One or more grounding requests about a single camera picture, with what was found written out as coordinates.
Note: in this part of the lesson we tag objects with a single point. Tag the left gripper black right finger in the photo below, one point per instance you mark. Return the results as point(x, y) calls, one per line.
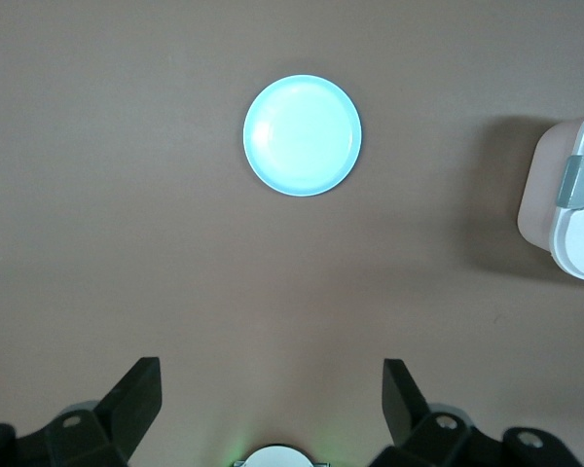
point(404, 413)

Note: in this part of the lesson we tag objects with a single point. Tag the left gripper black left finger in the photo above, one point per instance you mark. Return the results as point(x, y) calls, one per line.
point(126, 413)

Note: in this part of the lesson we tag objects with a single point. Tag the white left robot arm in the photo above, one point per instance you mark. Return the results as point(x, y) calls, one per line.
point(282, 457)

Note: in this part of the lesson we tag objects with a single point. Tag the white lidded storage box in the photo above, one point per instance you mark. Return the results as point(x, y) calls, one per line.
point(540, 204)

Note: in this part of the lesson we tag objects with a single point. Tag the light blue round plate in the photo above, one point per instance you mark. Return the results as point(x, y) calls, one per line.
point(302, 136)

